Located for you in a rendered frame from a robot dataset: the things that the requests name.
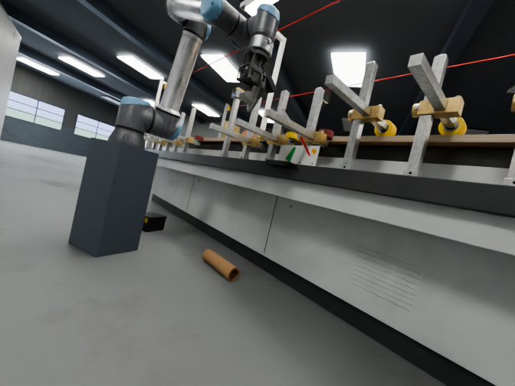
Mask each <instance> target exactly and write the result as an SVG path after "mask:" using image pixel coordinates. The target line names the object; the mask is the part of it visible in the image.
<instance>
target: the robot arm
mask: <svg viewBox="0 0 515 386"><path fill-rule="evenodd" d="M166 10H167V12H168V13H169V16H170V17H171V18H172V19H173V20H174V21H176V22H177V23H178V24H180V25H181V26H182V27H183V28H184V29H183V33H182V37H181V40H180V43H179V47H178V50H177V52H176V55H175V60H174V62H173V65H172V69H171V71H170V74H169V79H168V81H167V84H166V88H165V90H164V94H163V96H162V100H161V103H160V104H159V105H156V108H155V109H153V108H150V107H151V104H150V103H149V102H147V101H145V100H141V99H139V98H135V97H131V96H125V97H123V98H122V100H121V102H120V107H119V111H118V115H117V118H116V125H115V129H114V130H113V131H112V133H111V134H110V136H109V137H108V141H112V142H118V143H122V144H125V145H128V146H133V147H136V148H139V149H144V150H145V142H144V133H148V134H151V135H154V136H158V137H160V138H164V139H168V140H174V139H176V138H177V137H178V136H179V134H180V132H181V131H182V121H181V120H180V114H179V108H180V106H181V103H182V99H183V97H184V94H185V91H186V88H187V86H188V83H189V79H190V77H191V74H192V70H193V67H194V65H195V61H196V58H197V56H198V52H199V49H200V47H201V44H202V42H203V41H206V40H207V39H208V36H209V34H210V31H211V26H215V27H216V28H218V29H219V30H220V31H222V32H223V33H224V34H226V35H227V36H229V38H230V41H231V43H232V45H233V46H234V47H235V48H237V49H238V50H244V49H246V50H245V54H244V60H243V64H242V66H240V67H239V70H238V75H239V72H240V75H239V78H238V75H237V81H238V82H240V83H243V84H244V85H247V86H248V87H247V88H246V90H245V92H244V93H240V94H239V97H240V99H241V100H242V101H243V102H245V103H246V105H247V111H248V112H251V111H252V110H253V109H254V107H255V106H256V104H257V103H258V101H259V99H260V98H261V95H262V93H263V92H264V90H265V91H266V93H274V92H275V91H276V90H277V88H276V86H275V83H274V81H273V79H272V77H271V74H270V72H269V70H268V68H267V65H266V64H265V63H267V60H268V59H270V58H271V54H272V50H273V46H274V41H275V38H276V33H277V28H278V25H279V23H280V22H279V20H280V13H279V11H278V10H277V9H276V8H275V7H274V6H273V5H270V4H268V3H262V4H260V5H259V6H258V7H257V12H256V15H253V16H251V17H250V18H248V19H246V18H245V17H244V16H243V15H242V14H241V13H239V12H238V11H237V10H236V9H235V8H233V7H232V6H231V5H230V4H229V3H228V2H227V1H225V0H166Z"/></svg>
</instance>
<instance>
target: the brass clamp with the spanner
mask: <svg viewBox="0 0 515 386"><path fill-rule="evenodd" d="M313 133H315V136H314V139H307V138H305V137H303V140H304V142H309V143H311V144H312V145H325V142H326V136H327V134H325V133H323V132H313Z"/></svg>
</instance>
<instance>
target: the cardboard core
mask: <svg viewBox="0 0 515 386"><path fill-rule="evenodd" d="M202 258H203V260H204V261H206V262H207V263H208V264H209V265H211V266H212V267H213V268H215V269H216V270H217V271H218V272H219V273H220V274H221V275H223V276H224V277H225V278H226V279H228V280H229V281H231V282H234V281H235V280H236V279H237V278H239V276H240V270H239V269H238V268H237V267H236V266H234V265H233V264H231V263H230V262H228V261H227V260H226V259H225V258H223V257H221V256H220V255H218V254H217V253H216V252H214V251H213V250H211V249H207V250H206V251H205V252H204V253H203V255H202Z"/></svg>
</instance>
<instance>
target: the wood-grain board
mask: <svg viewBox="0 0 515 386"><path fill-rule="evenodd" d="M414 138H415V136H361V138H360V141H359V145H362V146H412V144H413V141H414ZM348 139H349V137H348V136H334V137H333V139H331V140H327V141H329V144H328V145H347V143H348ZM224 141H225V138H203V141H201V140H200V141H199V142H222V143H224ZM230 143H241V141H240V140H237V139H234V138H231V142H230ZM292 143H293V144H302V143H300V141H299V140H298V141H293V142H292ZM427 146H454V147H501V148H515V134H490V135H432V136H429V139H428V144H427Z"/></svg>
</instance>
